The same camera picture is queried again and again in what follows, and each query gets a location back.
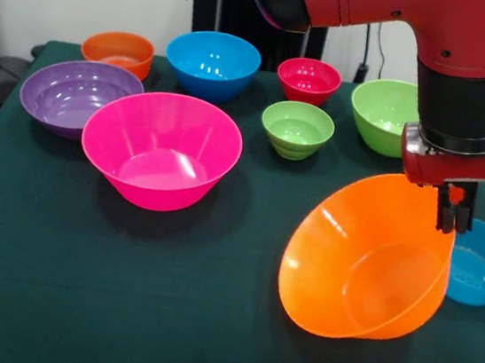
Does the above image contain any large pink bowl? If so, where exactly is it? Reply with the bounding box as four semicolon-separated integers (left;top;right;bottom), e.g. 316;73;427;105
73;82;249;222

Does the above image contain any black hanging cable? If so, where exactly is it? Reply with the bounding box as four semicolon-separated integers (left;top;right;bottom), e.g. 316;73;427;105
353;20;392;87

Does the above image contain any orange cup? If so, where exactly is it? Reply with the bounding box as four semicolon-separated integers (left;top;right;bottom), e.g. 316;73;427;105
77;27;158;83

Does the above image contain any large orange bowl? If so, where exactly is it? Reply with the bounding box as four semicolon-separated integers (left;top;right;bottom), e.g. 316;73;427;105
270;159;465;354

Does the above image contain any small crimson bowl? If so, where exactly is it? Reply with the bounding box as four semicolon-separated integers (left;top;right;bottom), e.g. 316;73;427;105
273;54;345;110

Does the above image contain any purple bowl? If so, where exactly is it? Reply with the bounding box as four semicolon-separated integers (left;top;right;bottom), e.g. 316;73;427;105
13;51;148;150

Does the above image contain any small green bowl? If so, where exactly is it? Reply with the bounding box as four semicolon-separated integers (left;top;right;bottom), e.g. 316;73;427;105
256;97;338;166

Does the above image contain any dark green tablecloth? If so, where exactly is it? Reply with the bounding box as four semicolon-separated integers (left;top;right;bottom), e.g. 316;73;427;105
0;32;485;363

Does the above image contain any large green bowl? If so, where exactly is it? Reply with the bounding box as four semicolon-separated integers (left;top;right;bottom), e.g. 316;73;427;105
344;74;426;162

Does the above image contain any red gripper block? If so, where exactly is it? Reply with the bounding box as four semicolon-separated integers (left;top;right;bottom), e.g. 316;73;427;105
388;121;485;240

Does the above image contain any blue cup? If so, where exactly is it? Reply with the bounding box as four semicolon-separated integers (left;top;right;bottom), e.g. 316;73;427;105
444;216;485;308

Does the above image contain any blue bowl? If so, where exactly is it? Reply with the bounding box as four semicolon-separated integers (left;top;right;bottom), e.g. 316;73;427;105
160;25;266;110

